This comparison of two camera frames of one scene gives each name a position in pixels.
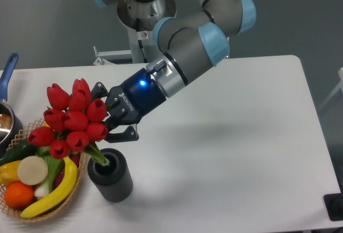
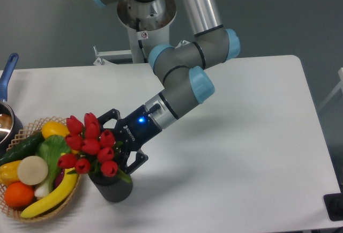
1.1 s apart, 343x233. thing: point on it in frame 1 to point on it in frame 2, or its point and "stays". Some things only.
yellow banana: (68, 175) stays
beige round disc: (32, 170) stays
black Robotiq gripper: (129, 103) to (135, 129)
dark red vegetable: (75, 158) stays
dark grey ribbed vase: (113, 182) stays
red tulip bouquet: (74, 122) to (90, 146)
